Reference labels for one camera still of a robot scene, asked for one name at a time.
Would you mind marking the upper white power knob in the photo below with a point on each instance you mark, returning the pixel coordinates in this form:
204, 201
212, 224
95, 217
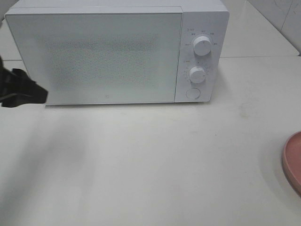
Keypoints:
202, 45

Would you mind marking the white timer knob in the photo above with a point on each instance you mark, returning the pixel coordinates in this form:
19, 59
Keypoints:
197, 74

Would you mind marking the round white door button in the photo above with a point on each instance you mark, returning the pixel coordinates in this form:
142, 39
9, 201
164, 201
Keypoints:
193, 93

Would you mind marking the white microwave oven body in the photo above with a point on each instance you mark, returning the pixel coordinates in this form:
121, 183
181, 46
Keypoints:
120, 51

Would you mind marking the white microwave door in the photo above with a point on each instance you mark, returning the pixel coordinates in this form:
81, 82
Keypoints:
100, 58

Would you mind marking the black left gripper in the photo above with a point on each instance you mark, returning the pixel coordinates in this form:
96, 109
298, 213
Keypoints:
17, 88

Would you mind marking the pink round plate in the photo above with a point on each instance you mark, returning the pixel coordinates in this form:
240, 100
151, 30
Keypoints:
291, 161

